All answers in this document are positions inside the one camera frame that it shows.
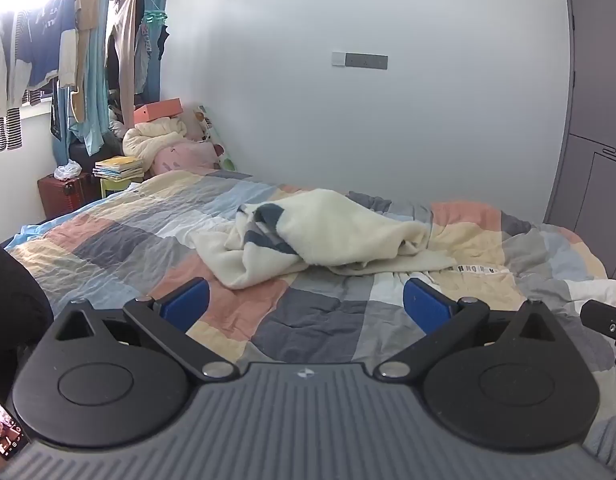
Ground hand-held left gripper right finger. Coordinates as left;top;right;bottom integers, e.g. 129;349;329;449
373;277;564;381

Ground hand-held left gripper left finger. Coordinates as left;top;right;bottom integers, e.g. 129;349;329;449
52;277;241;383

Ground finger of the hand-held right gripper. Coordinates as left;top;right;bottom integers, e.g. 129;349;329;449
580;299;616;367

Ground cream striped knit sweater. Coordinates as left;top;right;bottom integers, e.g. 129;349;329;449
192;188;459;291

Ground teal clothes hanger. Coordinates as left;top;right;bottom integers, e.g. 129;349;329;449
140;0;169;28

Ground white cloth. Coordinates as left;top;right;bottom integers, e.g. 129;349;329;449
563;279;616;318

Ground patchwork quilt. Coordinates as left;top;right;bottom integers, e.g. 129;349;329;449
2;169;616;466

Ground green stool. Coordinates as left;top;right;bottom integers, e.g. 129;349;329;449
100;176;146;201

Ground pink pillow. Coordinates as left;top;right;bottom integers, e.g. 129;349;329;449
152;140;226;177

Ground stack of books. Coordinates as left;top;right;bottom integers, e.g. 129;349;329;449
92;156;146;182

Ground red suitcase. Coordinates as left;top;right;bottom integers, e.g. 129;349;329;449
36;172;102;221

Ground cream duvet pile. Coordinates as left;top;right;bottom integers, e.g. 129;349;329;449
122;116;187;171

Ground printed long pillow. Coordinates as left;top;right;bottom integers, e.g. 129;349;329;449
197;105;237;173

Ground person's black clothing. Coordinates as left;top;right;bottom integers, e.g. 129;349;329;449
0;241;55;406

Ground white plastic bag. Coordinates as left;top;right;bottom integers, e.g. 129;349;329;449
54;159;82;181

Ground plush toy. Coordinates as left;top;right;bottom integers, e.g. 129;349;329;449
183;107;213;143

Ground grey wardrobe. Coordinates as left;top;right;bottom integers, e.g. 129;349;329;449
542;0;616;281

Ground orange box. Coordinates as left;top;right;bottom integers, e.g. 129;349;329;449
132;98;185;126

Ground smartphone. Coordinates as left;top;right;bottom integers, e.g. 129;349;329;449
0;387;32;462

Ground striped hanging garment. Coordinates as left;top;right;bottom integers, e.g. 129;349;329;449
0;105;24;153

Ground beige hanging pants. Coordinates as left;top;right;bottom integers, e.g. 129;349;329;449
105;0;144;127

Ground blue and white hanging sweater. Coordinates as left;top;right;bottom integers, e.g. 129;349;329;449
10;0;81;107

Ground wall switch panel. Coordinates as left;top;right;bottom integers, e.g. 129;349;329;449
332;51;389;71

